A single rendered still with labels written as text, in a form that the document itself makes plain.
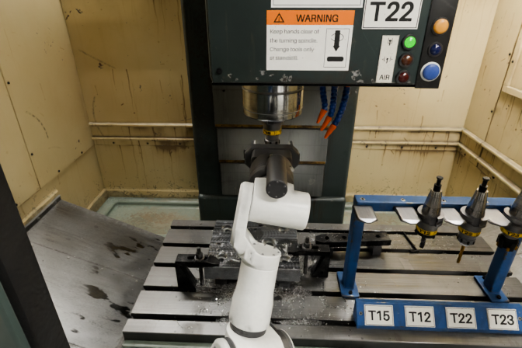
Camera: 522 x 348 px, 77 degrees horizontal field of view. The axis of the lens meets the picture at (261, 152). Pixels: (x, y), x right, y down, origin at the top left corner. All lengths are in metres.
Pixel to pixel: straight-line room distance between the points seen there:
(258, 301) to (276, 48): 0.44
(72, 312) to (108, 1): 1.33
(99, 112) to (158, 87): 0.37
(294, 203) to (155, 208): 1.60
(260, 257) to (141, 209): 1.59
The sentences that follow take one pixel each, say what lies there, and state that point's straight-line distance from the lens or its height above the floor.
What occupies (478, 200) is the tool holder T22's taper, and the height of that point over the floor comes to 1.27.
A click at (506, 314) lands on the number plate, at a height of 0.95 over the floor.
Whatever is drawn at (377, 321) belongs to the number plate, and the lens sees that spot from 1.06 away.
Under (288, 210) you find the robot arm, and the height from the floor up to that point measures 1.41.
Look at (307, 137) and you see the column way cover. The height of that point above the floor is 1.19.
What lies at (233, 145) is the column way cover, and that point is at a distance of 1.41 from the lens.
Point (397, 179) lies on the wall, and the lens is 2.05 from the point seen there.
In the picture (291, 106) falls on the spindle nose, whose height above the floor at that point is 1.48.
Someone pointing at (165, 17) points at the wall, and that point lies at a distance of 1.75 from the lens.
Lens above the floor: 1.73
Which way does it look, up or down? 25 degrees down
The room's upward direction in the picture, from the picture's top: straight up
